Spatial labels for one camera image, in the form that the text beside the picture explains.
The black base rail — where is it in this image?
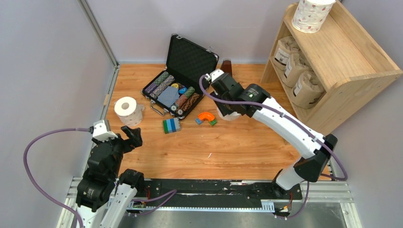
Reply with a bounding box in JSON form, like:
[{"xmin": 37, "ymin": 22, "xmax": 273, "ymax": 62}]
[{"xmin": 135, "ymin": 179, "xmax": 303, "ymax": 210}]

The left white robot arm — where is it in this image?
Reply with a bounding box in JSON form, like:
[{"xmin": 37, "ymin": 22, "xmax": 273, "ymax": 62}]
[{"xmin": 76, "ymin": 123, "xmax": 146, "ymax": 228}]

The black poker chip case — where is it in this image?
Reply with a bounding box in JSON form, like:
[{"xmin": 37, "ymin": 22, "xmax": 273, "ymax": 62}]
[{"xmin": 141, "ymin": 34, "xmax": 219, "ymax": 120}]

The brown metronome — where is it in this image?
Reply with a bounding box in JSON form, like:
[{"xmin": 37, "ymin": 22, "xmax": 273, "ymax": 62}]
[{"xmin": 220, "ymin": 58, "xmax": 233, "ymax": 75}]

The wooden shelf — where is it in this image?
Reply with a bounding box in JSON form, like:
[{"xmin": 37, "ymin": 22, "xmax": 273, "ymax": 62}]
[{"xmin": 276, "ymin": 1, "xmax": 403, "ymax": 134}]

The brown roll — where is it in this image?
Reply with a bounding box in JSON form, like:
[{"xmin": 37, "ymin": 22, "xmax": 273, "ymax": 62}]
[
  {"xmin": 274, "ymin": 36, "xmax": 300, "ymax": 70},
  {"xmin": 282, "ymin": 51, "xmax": 311, "ymax": 87},
  {"xmin": 291, "ymin": 71, "xmax": 325, "ymax": 109}
]

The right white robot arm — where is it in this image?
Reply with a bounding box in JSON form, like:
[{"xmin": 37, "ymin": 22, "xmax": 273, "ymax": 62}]
[{"xmin": 199, "ymin": 69, "xmax": 337, "ymax": 199}]

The green blue block toy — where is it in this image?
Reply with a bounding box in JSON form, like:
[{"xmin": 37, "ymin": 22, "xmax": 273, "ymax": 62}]
[{"xmin": 162, "ymin": 118, "xmax": 181, "ymax": 134}]

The aluminium frame post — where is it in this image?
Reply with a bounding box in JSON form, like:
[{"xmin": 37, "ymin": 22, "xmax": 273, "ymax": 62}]
[{"xmin": 78, "ymin": 0, "xmax": 119, "ymax": 68}]

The orange curved toy piece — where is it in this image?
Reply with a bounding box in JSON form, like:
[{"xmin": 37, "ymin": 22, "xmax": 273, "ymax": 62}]
[{"xmin": 195, "ymin": 112, "xmax": 217, "ymax": 126}]

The white toilet paper roll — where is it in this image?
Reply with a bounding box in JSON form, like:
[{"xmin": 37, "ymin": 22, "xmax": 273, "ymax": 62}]
[{"xmin": 114, "ymin": 96, "xmax": 145, "ymax": 127}]

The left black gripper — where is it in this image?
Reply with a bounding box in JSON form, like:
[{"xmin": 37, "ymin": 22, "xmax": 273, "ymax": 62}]
[{"xmin": 92, "ymin": 124, "xmax": 142, "ymax": 178}]

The patterned paper roll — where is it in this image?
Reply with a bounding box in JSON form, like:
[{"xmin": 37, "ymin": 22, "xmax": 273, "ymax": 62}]
[
  {"xmin": 292, "ymin": 0, "xmax": 336, "ymax": 33},
  {"xmin": 217, "ymin": 108, "xmax": 241, "ymax": 121}
]

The brown roll front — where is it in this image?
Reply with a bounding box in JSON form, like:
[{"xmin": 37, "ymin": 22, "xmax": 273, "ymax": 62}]
[{"xmin": 282, "ymin": 51, "xmax": 311, "ymax": 87}]

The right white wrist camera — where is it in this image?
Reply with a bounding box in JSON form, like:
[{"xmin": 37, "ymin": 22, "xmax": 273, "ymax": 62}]
[{"xmin": 203, "ymin": 69, "xmax": 224, "ymax": 84}]

